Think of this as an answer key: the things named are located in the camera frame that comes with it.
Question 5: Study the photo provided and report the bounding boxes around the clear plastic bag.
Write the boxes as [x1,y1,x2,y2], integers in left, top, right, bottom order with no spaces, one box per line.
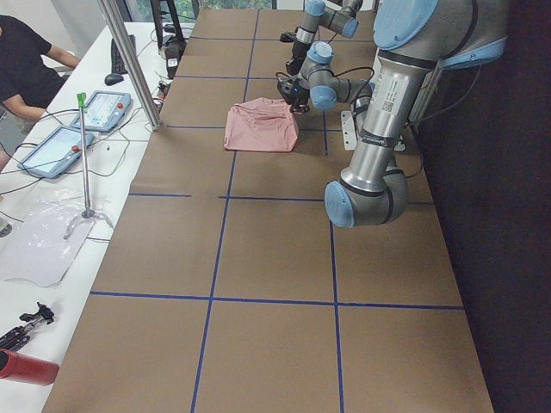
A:
[1,196,114,287]

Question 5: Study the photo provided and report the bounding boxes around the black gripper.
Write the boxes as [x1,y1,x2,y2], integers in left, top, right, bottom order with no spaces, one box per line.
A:
[280,29,311,73]
[275,72,310,114]

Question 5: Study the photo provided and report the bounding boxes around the blue teach pendant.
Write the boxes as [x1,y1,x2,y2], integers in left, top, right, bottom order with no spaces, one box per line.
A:
[17,126,82,179]
[77,90,132,133]

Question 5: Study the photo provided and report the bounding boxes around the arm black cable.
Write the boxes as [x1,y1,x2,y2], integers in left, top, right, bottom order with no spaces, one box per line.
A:
[331,66,378,117]

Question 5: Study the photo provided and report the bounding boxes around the lower blue teach pendant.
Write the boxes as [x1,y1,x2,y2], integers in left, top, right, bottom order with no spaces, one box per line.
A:
[17,126,82,179]

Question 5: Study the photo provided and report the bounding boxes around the red cylinder bottle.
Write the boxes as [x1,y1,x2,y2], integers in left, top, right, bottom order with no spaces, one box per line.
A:
[1,349,59,386]

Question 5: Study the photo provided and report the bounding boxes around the aluminium frame post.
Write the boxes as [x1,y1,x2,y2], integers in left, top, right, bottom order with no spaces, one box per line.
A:
[97,0,161,131]

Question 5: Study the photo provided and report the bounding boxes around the pink Snoopy t-shirt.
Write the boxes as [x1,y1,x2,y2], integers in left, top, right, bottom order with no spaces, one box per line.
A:
[224,97,299,152]

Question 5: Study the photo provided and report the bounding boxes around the green plastic clamp stick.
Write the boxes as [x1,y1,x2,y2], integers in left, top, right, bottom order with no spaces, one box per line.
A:
[63,92,114,240]

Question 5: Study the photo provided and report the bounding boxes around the black keyboard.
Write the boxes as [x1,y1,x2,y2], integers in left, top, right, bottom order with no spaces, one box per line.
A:
[110,33,138,75]

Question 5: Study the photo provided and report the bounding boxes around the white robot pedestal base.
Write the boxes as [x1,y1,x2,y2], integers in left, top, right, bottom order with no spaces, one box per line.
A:
[339,109,408,152]

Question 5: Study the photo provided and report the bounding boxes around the black computer mouse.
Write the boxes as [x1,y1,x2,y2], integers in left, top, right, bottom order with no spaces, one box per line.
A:
[104,73,124,86]

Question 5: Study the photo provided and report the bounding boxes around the seated person black shirt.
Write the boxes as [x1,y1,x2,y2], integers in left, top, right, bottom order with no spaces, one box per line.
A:
[0,15,83,171]

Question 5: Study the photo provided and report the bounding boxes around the upper blue teach pendant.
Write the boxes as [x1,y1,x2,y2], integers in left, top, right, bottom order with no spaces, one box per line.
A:
[77,90,132,133]

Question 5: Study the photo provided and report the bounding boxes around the black tripod stand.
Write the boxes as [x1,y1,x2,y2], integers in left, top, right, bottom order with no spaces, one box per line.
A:
[150,0,188,80]

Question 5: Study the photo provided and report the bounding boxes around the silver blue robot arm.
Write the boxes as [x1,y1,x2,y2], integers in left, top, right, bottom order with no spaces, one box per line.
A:
[280,0,363,76]
[278,1,510,228]

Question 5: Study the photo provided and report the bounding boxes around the black pliers tool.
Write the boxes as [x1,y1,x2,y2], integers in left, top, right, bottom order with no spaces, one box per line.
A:
[1,302,54,352]

